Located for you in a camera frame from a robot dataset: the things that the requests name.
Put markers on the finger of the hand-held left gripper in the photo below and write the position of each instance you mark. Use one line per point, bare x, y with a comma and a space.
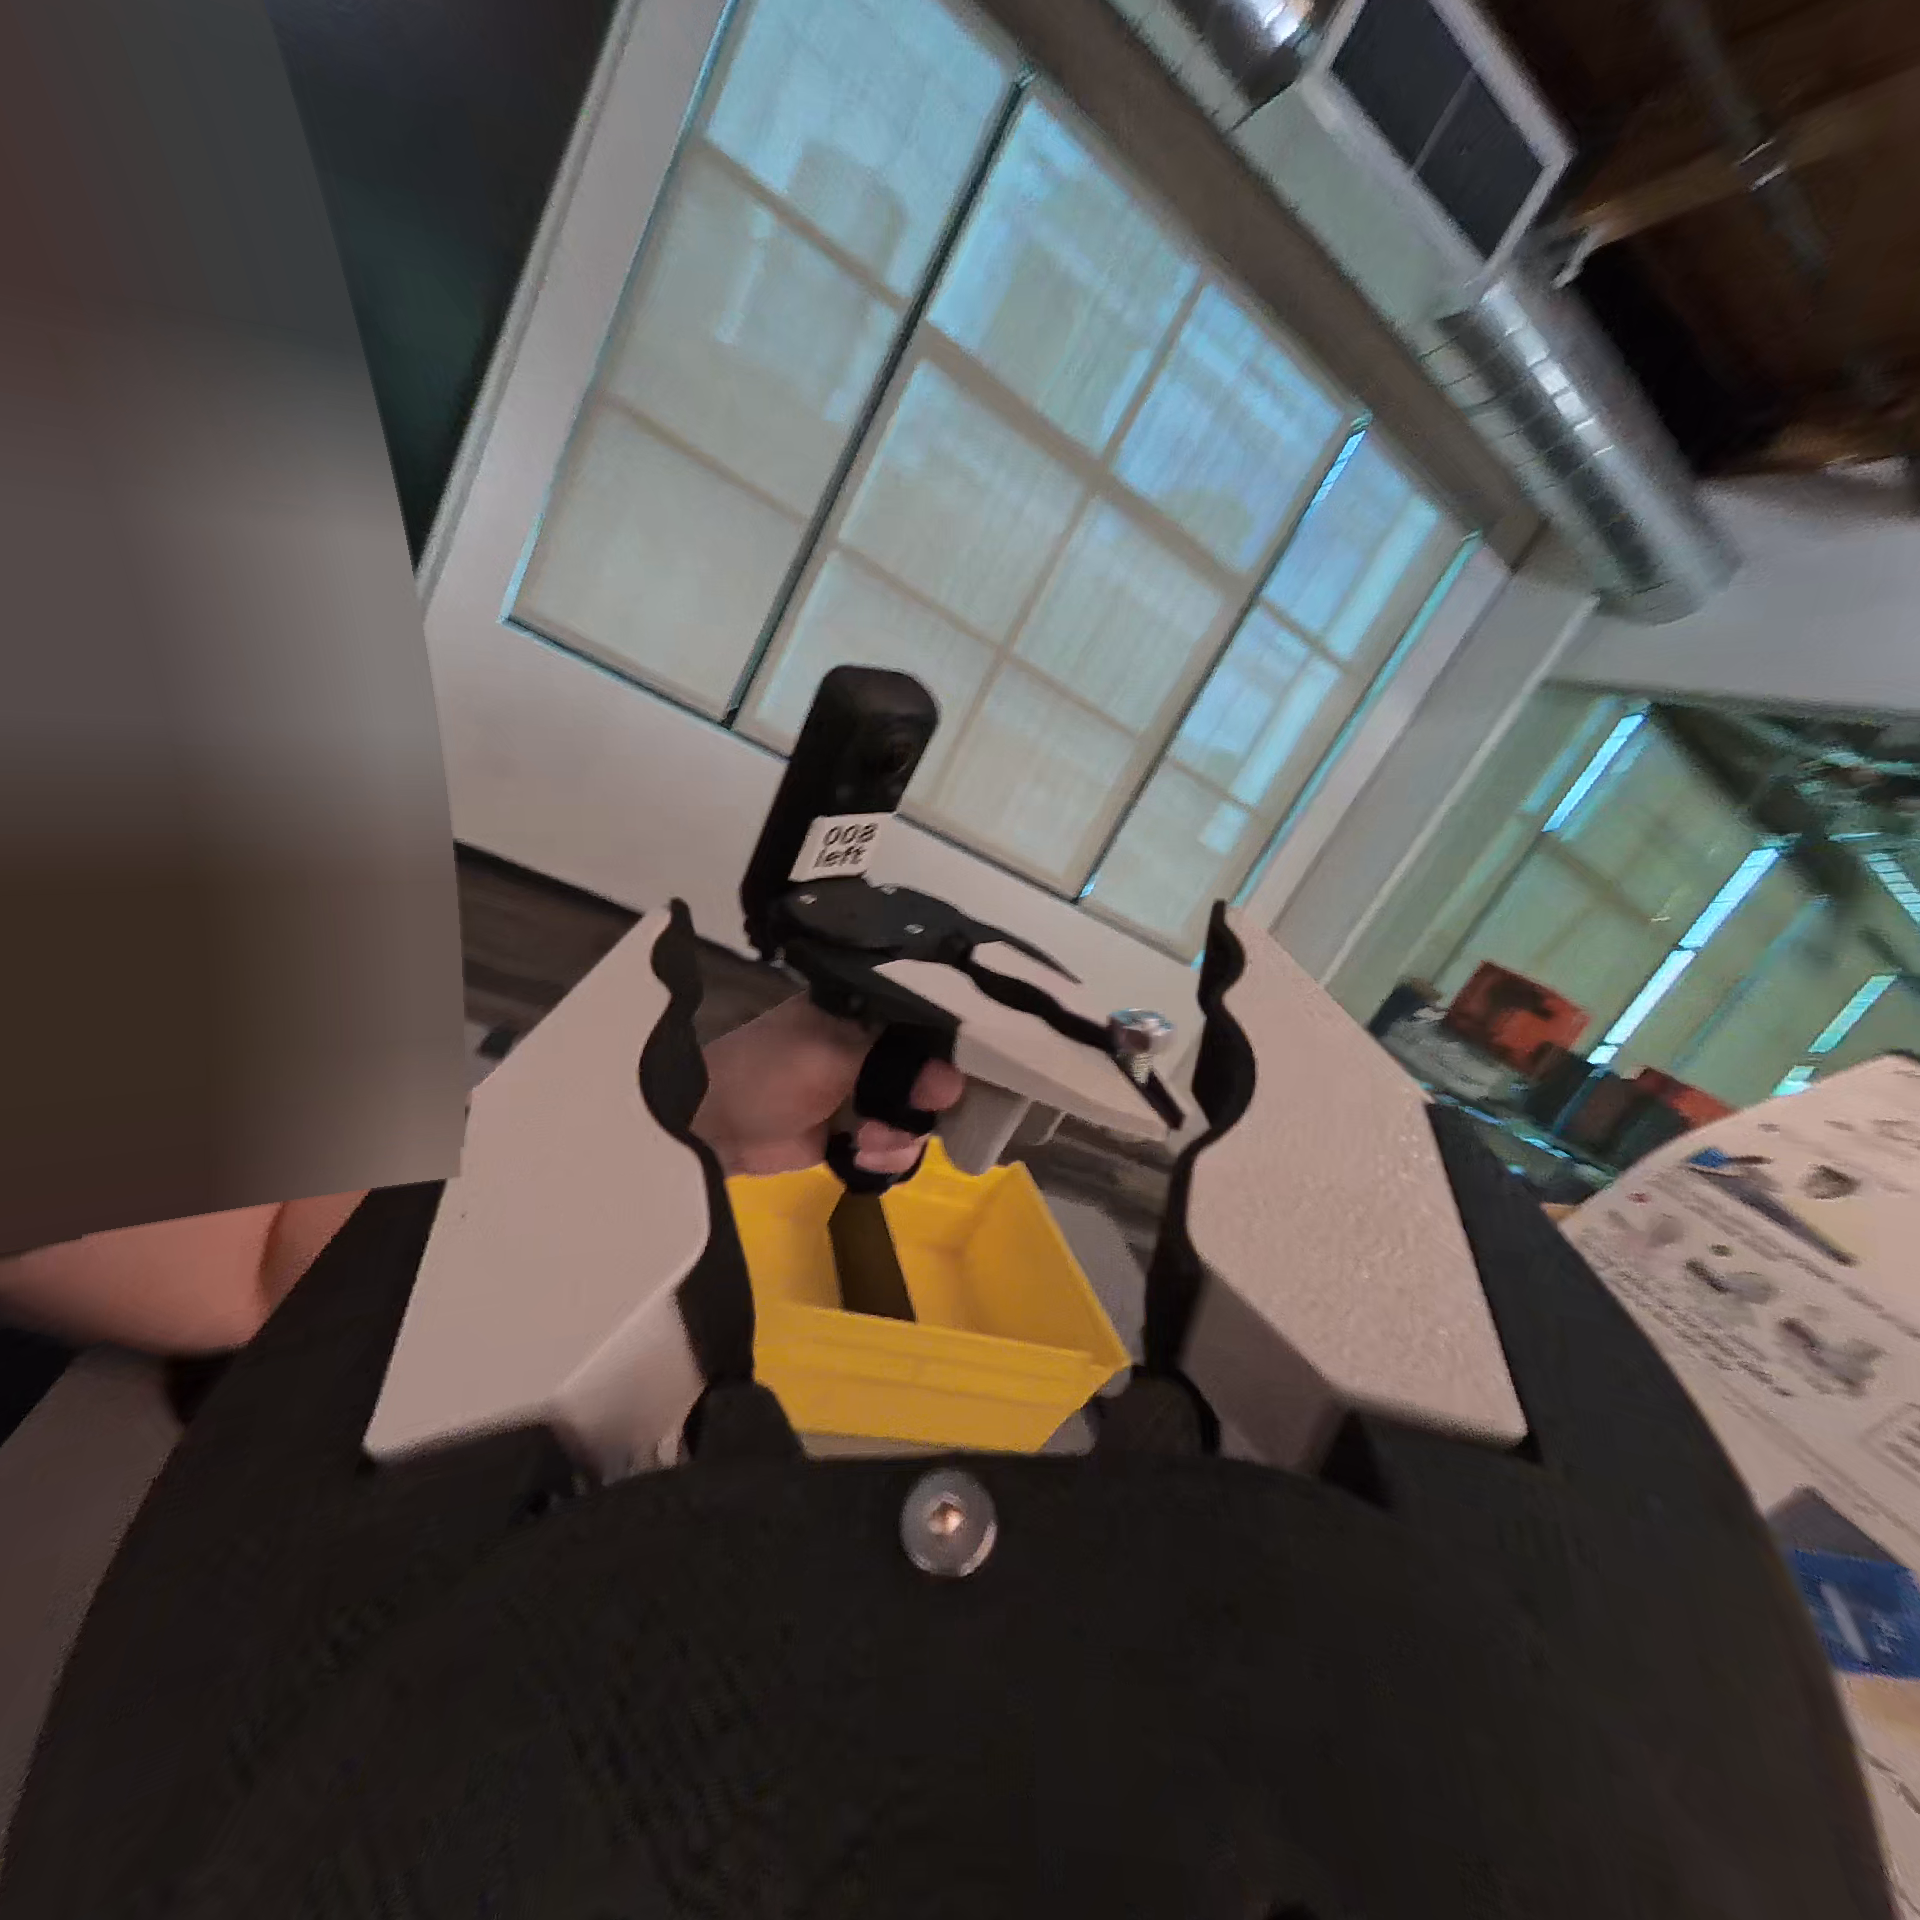
1036, 1066
1050, 1008

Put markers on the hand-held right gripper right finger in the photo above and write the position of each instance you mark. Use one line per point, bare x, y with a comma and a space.
1335, 1201

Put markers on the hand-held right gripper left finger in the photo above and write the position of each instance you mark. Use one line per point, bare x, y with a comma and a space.
569, 1201

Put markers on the silver bolt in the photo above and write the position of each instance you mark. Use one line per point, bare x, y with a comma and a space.
1140, 1028

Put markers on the yellow plastic bin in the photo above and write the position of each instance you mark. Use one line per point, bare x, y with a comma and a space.
960, 1349

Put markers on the person's left hand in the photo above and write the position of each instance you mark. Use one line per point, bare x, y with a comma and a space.
780, 1080

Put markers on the metal storage shelf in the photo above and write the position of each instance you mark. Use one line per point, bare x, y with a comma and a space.
1441, 1049

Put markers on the black bin divider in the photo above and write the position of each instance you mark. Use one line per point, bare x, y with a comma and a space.
869, 1260

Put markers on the orange hooded printer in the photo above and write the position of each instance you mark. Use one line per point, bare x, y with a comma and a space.
1681, 1101
1515, 1012

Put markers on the printed instruction sheet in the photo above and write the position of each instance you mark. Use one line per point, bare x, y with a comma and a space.
1723, 1275

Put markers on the large gridded window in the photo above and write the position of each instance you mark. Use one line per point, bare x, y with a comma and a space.
960, 450

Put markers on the white ceiling air unit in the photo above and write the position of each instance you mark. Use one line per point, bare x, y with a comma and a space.
1348, 148

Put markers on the silver air duct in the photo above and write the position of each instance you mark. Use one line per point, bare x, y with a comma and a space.
1589, 450

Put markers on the dark wall panel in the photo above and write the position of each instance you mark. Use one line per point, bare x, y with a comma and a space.
480, 181

